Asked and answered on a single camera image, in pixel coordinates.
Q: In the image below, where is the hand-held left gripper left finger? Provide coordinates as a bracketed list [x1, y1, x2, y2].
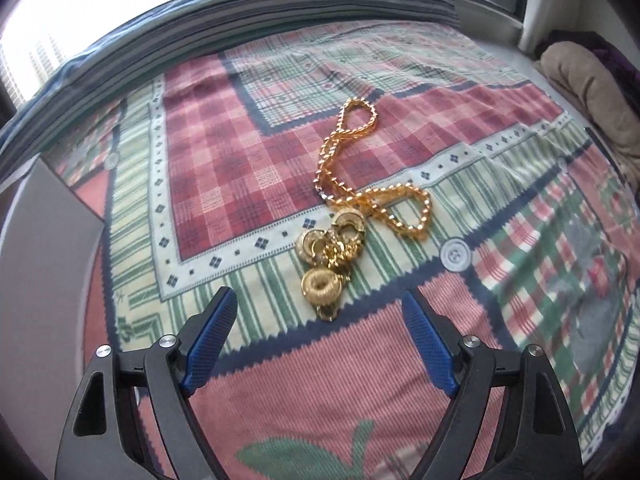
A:
[54, 286, 240, 480]

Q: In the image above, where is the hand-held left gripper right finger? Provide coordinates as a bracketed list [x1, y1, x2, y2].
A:
[400, 290, 586, 480]

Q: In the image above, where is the gold ring charm bracelet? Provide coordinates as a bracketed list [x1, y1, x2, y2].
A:
[295, 210, 368, 322]

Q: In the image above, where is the grey jewelry box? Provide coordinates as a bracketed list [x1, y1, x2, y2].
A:
[0, 157, 107, 461]

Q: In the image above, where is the plaid patchwork blanket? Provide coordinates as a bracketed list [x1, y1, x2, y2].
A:
[50, 22, 640, 480]

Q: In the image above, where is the beige cushion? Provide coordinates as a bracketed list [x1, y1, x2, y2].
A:
[540, 40, 640, 181]

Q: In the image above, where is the purple cloth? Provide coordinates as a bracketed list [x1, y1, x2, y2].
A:
[550, 30, 640, 86]

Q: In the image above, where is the gold bead necklace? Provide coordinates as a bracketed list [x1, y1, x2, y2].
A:
[314, 97, 433, 241]

